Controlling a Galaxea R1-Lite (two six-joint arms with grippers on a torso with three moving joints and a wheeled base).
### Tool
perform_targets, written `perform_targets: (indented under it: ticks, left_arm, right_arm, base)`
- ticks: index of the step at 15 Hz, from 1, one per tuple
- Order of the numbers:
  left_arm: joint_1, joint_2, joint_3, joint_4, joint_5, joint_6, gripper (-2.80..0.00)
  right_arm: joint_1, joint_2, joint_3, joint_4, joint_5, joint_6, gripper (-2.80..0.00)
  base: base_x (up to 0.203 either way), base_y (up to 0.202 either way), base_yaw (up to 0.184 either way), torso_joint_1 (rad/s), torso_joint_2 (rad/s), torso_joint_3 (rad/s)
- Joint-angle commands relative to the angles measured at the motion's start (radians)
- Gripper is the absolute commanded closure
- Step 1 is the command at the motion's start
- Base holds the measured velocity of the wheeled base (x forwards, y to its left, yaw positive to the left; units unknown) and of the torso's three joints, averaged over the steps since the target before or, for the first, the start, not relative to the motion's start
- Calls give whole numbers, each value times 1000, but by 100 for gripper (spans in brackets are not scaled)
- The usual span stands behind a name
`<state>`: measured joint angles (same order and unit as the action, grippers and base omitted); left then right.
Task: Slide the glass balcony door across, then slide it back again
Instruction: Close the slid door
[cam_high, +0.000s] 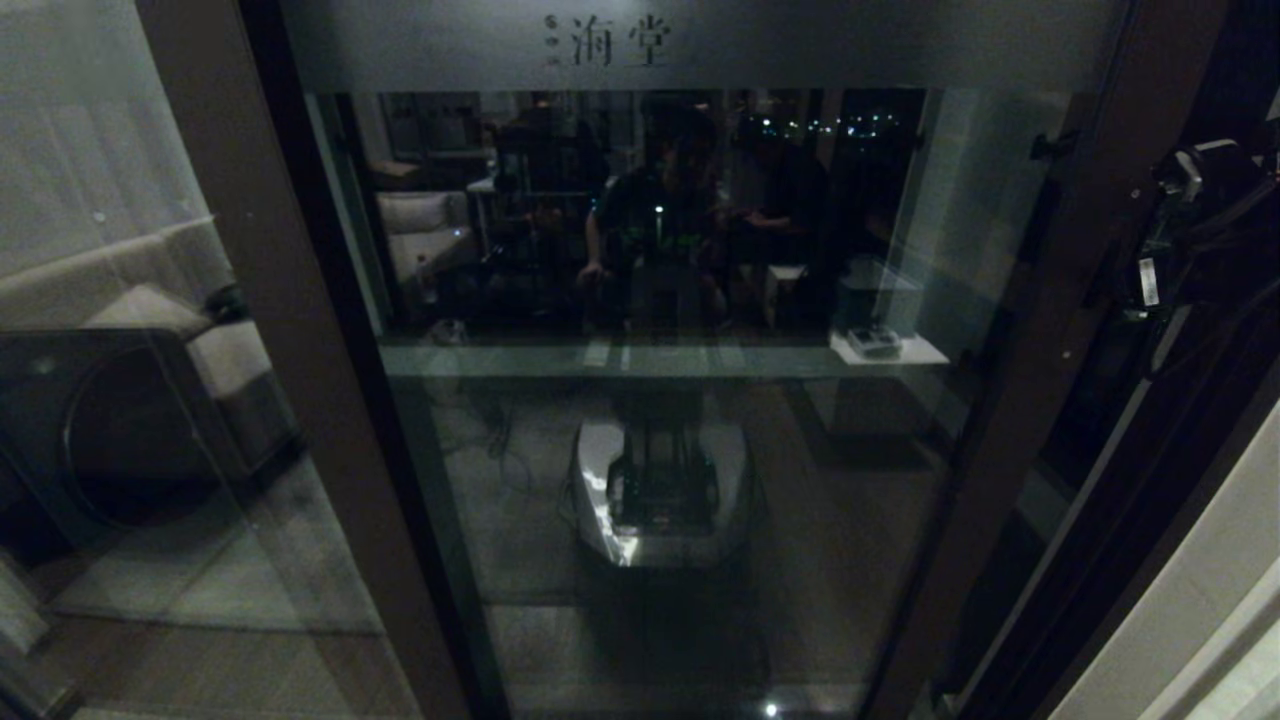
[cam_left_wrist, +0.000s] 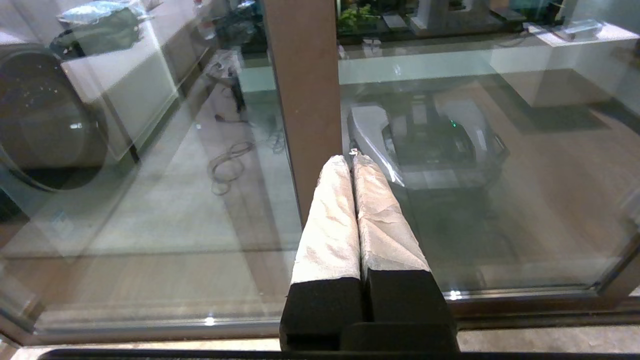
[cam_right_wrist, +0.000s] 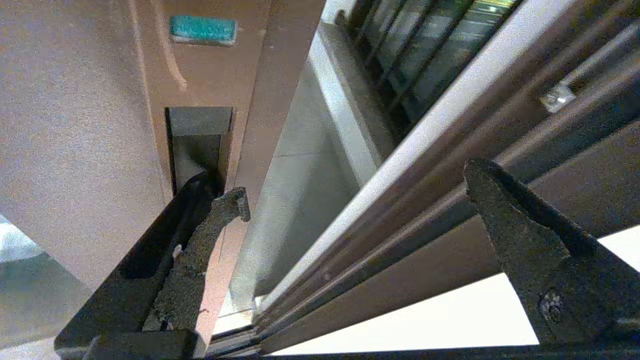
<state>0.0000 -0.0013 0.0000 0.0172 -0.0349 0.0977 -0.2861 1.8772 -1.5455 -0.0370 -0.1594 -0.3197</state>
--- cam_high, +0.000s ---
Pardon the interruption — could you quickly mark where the sliding glass door brown frame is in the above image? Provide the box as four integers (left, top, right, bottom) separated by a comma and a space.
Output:
280, 0, 1229, 720

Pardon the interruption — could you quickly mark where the dark brown door jamb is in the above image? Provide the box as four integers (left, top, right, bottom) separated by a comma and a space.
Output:
955, 330, 1280, 720

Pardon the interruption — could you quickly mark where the long grey stone sill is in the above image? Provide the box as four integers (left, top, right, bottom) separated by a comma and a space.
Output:
462, 330, 894, 351

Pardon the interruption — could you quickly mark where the fixed glass door panel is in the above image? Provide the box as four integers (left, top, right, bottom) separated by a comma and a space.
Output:
0, 0, 513, 720

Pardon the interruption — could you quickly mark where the dark green cloth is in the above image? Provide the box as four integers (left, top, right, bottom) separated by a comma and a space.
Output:
205, 282, 251, 325

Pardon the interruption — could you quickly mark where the grey floor rug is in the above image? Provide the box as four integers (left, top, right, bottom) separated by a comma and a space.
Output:
45, 455, 386, 641

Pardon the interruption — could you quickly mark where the light grey sofa cushion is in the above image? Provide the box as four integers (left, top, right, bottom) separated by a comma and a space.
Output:
85, 285, 221, 343

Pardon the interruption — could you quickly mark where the light grey sofa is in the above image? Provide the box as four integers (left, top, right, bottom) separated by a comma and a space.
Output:
0, 220, 303, 491

